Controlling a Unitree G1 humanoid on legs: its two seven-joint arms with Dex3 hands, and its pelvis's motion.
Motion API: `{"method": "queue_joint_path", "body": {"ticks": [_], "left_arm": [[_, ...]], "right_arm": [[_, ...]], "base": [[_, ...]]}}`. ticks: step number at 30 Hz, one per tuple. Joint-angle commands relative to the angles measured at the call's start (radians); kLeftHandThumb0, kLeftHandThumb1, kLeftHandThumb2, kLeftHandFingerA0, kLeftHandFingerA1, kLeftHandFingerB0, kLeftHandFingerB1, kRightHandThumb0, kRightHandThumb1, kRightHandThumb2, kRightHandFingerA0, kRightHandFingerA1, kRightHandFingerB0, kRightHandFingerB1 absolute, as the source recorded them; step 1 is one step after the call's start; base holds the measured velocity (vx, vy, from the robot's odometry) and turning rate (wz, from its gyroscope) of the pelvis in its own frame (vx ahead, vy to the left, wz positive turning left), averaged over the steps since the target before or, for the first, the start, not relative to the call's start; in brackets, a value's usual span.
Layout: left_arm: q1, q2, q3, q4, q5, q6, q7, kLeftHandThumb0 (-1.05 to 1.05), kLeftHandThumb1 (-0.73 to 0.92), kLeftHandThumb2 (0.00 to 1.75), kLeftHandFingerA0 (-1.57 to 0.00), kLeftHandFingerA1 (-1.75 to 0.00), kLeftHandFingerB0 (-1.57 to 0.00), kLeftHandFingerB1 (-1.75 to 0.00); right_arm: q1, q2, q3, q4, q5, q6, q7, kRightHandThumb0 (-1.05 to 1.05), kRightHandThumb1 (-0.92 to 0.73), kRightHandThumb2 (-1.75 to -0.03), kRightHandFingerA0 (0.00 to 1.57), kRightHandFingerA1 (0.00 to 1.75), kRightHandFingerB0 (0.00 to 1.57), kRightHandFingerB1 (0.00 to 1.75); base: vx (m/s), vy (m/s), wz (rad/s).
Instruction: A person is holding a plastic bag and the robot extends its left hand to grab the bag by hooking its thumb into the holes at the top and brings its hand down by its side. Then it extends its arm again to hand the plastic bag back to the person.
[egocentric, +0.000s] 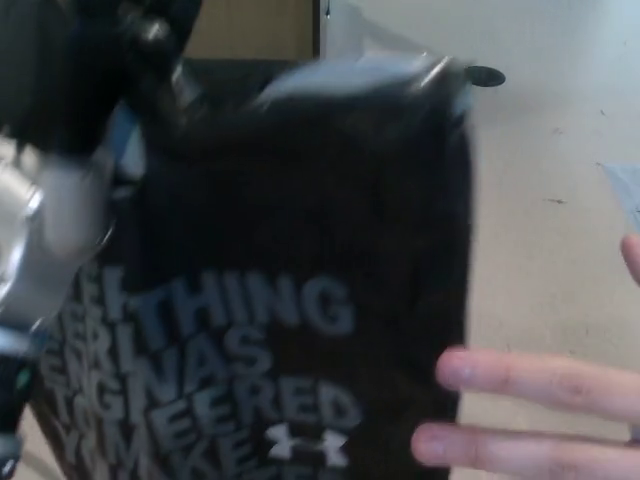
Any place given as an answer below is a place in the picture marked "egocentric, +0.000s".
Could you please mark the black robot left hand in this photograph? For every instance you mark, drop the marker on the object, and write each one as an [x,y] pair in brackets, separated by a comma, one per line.
[70,75]

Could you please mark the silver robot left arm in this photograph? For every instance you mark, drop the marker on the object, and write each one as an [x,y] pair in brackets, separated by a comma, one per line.
[45,225]

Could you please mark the black printed plastic bag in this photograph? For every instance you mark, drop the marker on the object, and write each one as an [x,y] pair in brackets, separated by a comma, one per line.
[280,210]

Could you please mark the black round floor cover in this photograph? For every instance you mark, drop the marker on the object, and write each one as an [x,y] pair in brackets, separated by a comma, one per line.
[487,77]

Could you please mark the dark desk with beige panel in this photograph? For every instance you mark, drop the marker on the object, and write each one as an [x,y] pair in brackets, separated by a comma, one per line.
[250,30]

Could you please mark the person bare hand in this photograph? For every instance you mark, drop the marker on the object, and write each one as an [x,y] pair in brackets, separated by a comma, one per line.
[540,395]

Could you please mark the clear bluish plastic sheet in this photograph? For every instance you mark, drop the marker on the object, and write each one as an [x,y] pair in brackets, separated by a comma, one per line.
[625,190]

